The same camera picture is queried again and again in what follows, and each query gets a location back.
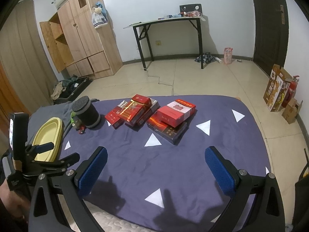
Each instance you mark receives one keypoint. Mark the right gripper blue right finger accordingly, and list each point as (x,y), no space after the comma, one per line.
(224,172)

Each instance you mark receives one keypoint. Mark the purple triangle-pattern bedsheet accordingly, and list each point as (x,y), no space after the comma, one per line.
(168,186)

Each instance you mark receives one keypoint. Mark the white plastic bag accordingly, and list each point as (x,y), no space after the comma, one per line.
(98,18)

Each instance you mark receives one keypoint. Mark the black folding table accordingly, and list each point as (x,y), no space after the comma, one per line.
(169,38)

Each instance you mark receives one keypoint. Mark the red lighter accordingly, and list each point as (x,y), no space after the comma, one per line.
(82,130)

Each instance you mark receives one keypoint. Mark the pink carton on floor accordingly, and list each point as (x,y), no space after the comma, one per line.
(228,55)

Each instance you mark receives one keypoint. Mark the dark brown door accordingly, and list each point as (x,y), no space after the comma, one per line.
(272,33)

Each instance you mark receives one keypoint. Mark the open black suitcase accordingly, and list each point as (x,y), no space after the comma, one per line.
(69,89)

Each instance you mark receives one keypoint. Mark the dark orange cigarette carton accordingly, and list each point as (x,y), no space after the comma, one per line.
(171,134)

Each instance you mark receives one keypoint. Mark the brown printed cardboard box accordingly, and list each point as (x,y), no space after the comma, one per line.
(277,88)

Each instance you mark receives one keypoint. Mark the red fire extinguisher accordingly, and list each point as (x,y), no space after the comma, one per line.
(291,91)

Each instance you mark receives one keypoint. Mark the red gold cigarette carton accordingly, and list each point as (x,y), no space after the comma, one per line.
(137,111)

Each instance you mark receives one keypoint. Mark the red and white cigarette box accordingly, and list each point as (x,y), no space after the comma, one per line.
(176,112)

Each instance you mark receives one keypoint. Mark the grey blanket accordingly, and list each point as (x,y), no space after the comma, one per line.
(43,114)

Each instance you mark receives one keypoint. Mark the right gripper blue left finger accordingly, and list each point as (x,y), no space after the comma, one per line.
(89,170)

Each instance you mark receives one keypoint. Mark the red silver cigarette pack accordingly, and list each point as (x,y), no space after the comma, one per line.
(112,117)

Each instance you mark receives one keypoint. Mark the wooden wardrobe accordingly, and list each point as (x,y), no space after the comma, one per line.
(77,44)

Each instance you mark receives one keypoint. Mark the black speaker box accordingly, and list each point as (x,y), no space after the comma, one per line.
(191,10)

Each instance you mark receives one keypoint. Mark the large black foam cylinder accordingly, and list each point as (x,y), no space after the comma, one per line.
(86,112)

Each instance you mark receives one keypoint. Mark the yellow plastic tray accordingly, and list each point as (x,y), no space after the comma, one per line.
(50,131)

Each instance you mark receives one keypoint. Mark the small brown cardboard box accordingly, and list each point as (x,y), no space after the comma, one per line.
(292,110)

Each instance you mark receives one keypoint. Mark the pile of dark clothes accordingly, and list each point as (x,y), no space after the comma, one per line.
(206,57)

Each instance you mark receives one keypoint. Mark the person's left hand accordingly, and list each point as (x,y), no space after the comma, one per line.
(16,204)

